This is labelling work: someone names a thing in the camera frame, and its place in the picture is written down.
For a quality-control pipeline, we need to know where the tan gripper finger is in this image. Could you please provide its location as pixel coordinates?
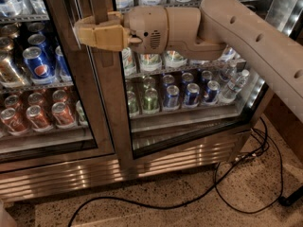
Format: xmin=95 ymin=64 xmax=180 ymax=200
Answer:
xmin=74 ymin=16 xmax=142 ymax=52
xmin=107 ymin=11 xmax=124 ymax=25

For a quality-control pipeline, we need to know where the glass fridge door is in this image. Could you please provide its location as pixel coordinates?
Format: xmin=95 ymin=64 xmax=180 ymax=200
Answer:
xmin=0 ymin=0 xmax=114 ymax=172
xmin=71 ymin=0 xmax=303 ymax=179

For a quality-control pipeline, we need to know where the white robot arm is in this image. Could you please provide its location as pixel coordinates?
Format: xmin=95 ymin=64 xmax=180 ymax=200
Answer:
xmin=74 ymin=0 xmax=303 ymax=121

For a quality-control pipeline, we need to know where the stainless fridge base grille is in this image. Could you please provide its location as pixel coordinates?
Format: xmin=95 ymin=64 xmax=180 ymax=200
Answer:
xmin=0 ymin=130 xmax=251 ymax=202

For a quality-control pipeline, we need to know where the white green can left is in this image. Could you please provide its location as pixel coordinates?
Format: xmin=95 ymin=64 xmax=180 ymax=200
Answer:
xmin=122 ymin=47 xmax=136 ymax=76

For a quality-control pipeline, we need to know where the white green can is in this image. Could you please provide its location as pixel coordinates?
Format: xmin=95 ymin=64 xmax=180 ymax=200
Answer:
xmin=139 ymin=54 xmax=162 ymax=72
xmin=164 ymin=51 xmax=187 ymax=68
xmin=122 ymin=47 xmax=136 ymax=76

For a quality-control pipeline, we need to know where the white green can middle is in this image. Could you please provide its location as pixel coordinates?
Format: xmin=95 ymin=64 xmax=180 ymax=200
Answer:
xmin=139 ymin=54 xmax=162 ymax=72

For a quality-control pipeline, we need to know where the white green can right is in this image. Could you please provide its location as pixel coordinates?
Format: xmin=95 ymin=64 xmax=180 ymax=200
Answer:
xmin=164 ymin=51 xmax=187 ymax=68

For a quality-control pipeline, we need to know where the blue pepsi can front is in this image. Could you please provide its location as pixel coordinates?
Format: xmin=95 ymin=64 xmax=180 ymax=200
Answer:
xmin=23 ymin=46 xmax=56 ymax=84

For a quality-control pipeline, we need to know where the blue can left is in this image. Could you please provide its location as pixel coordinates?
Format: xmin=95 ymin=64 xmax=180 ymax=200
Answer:
xmin=163 ymin=85 xmax=179 ymax=111

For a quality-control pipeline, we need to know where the blue can middle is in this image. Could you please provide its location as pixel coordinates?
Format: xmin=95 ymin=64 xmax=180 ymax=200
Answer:
xmin=183 ymin=83 xmax=200 ymax=108

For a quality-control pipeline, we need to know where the red coke can right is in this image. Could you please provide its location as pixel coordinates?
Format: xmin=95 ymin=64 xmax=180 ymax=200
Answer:
xmin=51 ymin=102 xmax=76 ymax=129

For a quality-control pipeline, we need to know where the red coke can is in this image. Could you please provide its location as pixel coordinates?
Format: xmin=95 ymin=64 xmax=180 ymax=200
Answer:
xmin=26 ymin=105 xmax=53 ymax=132
xmin=0 ymin=108 xmax=29 ymax=134
xmin=51 ymin=102 xmax=76 ymax=129

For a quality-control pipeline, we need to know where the clear water bottle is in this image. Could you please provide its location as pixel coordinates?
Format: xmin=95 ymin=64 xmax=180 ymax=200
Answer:
xmin=219 ymin=69 xmax=250 ymax=104

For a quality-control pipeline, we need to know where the gold can front left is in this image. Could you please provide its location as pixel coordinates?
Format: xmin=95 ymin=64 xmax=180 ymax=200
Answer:
xmin=0 ymin=50 xmax=29 ymax=88

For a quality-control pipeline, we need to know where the red coke can middle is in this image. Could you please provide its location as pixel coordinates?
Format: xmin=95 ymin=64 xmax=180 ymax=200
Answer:
xmin=26 ymin=105 xmax=53 ymax=132

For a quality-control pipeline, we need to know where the red coke can left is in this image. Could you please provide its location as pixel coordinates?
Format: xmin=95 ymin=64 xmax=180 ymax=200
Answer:
xmin=0 ymin=108 xmax=29 ymax=134

